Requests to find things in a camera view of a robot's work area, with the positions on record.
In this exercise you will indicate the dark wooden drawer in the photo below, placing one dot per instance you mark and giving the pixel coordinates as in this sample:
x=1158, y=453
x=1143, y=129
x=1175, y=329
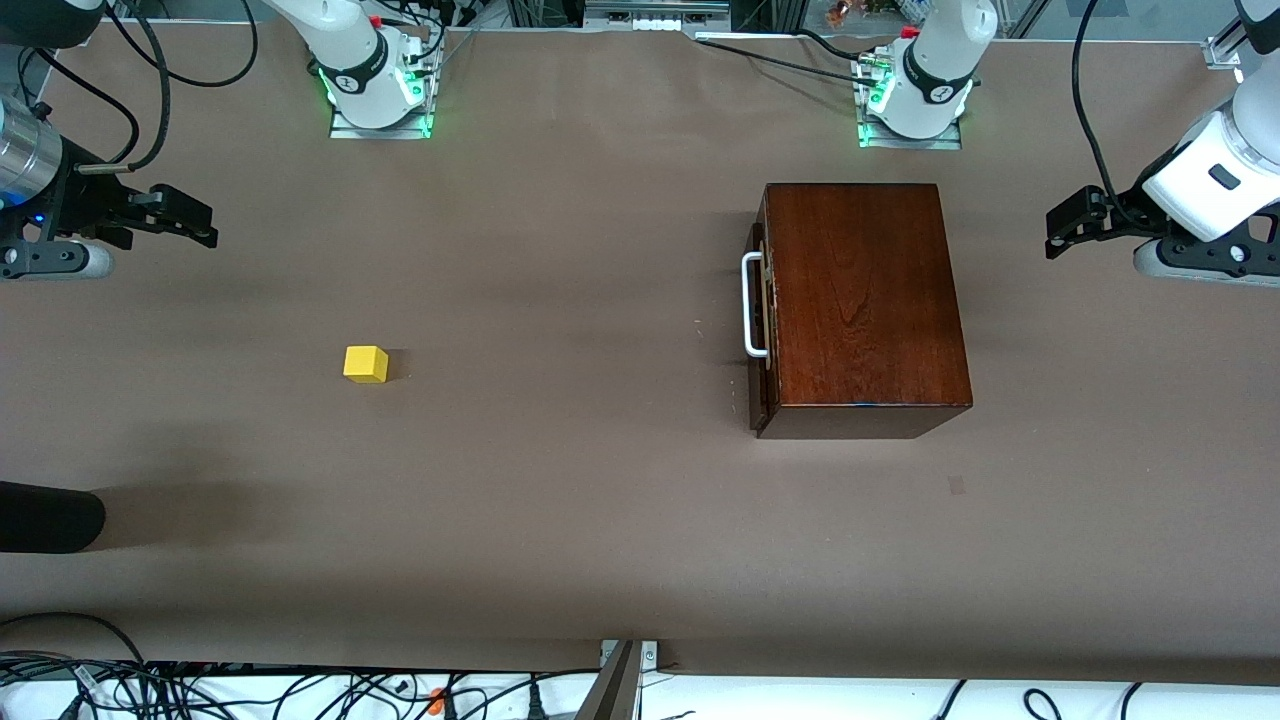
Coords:
x=762, y=400

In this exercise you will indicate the yellow cube block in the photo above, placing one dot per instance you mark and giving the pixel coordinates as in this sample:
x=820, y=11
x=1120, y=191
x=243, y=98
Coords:
x=365, y=364

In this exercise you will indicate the aluminium corner bracket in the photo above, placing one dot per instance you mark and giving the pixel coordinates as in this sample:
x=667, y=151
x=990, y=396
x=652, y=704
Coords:
x=1224, y=53

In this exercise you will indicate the silver table edge bracket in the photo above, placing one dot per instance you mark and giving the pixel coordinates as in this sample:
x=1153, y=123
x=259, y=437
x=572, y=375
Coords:
x=650, y=655

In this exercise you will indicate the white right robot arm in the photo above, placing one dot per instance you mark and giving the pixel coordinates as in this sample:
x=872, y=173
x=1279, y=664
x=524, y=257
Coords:
x=350, y=50

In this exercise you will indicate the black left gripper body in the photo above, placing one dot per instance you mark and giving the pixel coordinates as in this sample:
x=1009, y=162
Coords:
x=1122, y=213

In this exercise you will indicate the white power strip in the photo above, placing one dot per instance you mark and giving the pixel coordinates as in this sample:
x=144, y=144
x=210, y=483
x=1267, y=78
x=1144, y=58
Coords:
x=658, y=25

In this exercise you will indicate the grey metal post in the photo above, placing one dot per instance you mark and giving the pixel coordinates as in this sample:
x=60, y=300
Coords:
x=612, y=690

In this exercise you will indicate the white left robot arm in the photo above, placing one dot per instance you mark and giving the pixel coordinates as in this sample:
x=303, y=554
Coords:
x=935, y=80

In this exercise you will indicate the dark brown wooden drawer box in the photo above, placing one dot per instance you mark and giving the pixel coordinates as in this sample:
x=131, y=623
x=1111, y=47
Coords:
x=870, y=300

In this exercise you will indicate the aluminium frame rail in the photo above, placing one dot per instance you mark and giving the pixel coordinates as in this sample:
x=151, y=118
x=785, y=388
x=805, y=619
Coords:
x=655, y=8

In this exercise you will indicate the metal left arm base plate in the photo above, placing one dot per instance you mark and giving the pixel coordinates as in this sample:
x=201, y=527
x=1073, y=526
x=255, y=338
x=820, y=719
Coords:
x=905, y=142

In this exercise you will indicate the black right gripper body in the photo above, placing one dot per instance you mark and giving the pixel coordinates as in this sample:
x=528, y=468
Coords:
x=88, y=203

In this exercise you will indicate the black foam cylinder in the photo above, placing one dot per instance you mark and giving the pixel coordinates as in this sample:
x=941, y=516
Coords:
x=50, y=516

